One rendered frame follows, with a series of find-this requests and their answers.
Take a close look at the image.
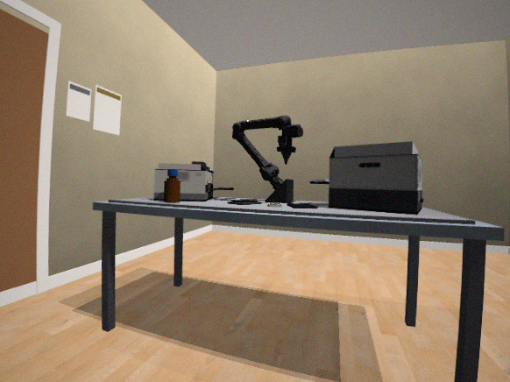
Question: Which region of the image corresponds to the brown bottle with blue cap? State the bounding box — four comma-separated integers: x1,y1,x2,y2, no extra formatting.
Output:
164,170,181,202

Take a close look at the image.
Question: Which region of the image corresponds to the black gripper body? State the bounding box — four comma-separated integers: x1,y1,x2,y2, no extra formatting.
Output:
277,146,296,152

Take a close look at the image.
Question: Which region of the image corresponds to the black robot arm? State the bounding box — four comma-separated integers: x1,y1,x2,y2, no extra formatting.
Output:
232,116,303,190

